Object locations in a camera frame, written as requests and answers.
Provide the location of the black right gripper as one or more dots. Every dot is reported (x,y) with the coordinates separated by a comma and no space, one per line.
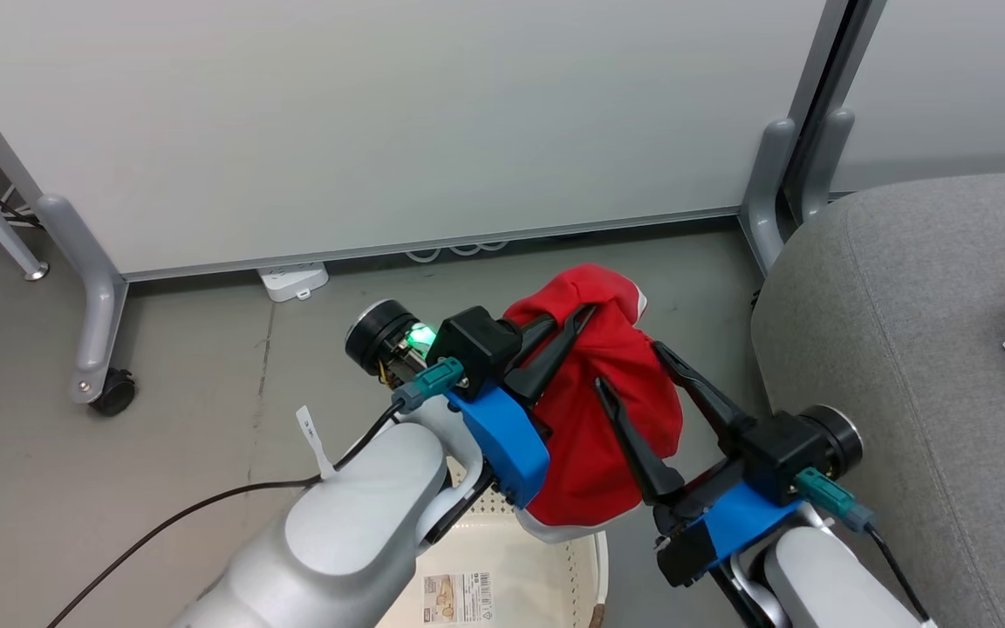
(790,449)

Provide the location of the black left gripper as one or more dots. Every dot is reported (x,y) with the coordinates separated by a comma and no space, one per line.
(476,344)

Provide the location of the red and white garment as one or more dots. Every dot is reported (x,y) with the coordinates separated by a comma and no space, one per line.
(594,436)

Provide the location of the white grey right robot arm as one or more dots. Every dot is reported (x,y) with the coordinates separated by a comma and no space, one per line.
(825,584)

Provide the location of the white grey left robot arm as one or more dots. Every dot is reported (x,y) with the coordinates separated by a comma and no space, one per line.
(354,523)

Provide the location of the grey fabric sofa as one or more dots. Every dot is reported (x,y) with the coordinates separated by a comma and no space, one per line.
(904,436)

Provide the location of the cream plastic laundry basket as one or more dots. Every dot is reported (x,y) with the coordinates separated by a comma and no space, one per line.
(502,558)

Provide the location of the grey partition foot without caster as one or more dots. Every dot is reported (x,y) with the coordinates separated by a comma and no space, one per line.
(766,192)

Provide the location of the white power strip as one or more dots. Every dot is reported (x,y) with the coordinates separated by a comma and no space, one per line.
(293,281)

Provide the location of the large white partition panel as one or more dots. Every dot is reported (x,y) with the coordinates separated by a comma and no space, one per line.
(380,113)

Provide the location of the grey foot of narrow panel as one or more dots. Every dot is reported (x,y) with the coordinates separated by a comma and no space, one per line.
(825,157)

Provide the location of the black caster wheel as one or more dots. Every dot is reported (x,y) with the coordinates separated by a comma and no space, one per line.
(114,392)

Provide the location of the narrow white partition panel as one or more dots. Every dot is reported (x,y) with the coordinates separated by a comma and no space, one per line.
(956,78)

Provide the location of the grey partition foot with caster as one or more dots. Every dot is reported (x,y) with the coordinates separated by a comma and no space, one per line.
(97,288)

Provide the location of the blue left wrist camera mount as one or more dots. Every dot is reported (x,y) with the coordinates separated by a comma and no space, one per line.
(502,440)

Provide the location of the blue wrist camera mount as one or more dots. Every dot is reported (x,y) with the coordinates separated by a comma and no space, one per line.
(502,440)
(729,523)

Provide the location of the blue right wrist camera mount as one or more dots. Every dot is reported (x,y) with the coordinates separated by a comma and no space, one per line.
(729,523)

